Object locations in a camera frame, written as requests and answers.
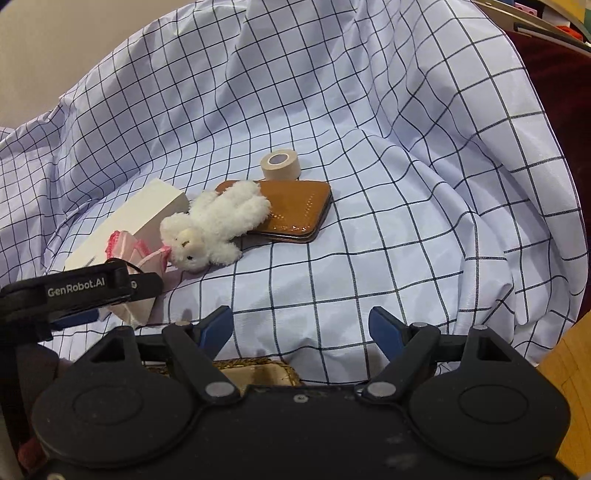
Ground white cardboard box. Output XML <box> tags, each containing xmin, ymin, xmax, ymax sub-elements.
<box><xmin>62</xmin><ymin>179</ymin><xmax>191</xmax><ymax>325</ymax></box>

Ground beige tape roll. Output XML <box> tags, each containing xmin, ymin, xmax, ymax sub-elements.
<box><xmin>260</xmin><ymin>150</ymin><xmax>302</xmax><ymax>182</ymax></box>

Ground white plush toy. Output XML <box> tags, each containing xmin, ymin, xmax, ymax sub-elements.
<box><xmin>159</xmin><ymin>180</ymin><xmax>272</xmax><ymax>273</ymax></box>

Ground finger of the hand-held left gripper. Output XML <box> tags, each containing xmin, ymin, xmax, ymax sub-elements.
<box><xmin>51</xmin><ymin>308</ymin><xmax>100</xmax><ymax>330</ymax></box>
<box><xmin>131</xmin><ymin>273</ymin><xmax>164</xmax><ymax>303</ymax></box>

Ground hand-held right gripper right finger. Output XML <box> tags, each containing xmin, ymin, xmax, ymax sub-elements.
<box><xmin>362</xmin><ymin>306</ymin><xmax>518</xmax><ymax>400</ymax></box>

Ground brown leather wallet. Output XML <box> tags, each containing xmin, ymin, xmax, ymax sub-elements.
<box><xmin>215</xmin><ymin>179</ymin><xmax>334</xmax><ymax>243</ymax></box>

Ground woven basket with fabric lining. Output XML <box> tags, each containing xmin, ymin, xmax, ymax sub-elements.
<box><xmin>143</xmin><ymin>356</ymin><xmax>303</xmax><ymax>388</ymax></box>

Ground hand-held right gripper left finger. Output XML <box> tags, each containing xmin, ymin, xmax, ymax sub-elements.
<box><xmin>88</xmin><ymin>305</ymin><xmax>243</xmax><ymax>404</ymax></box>

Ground checked white bed sheet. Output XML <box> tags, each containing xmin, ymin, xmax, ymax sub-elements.
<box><xmin>0</xmin><ymin>0</ymin><xmax>585</xmax><ymax>386</ymax></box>

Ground pink lace cloth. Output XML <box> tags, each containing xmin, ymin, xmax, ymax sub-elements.
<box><xmin>104</xmin><ymin>230</ymin><xmax>171</xmax><ymax>278</ymax></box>

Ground dark red velvet cloth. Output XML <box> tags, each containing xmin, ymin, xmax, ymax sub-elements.
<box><xmin>512</xmin><ymin>28</ymin><xmax>591</xmax><ymax>259</ymax></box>

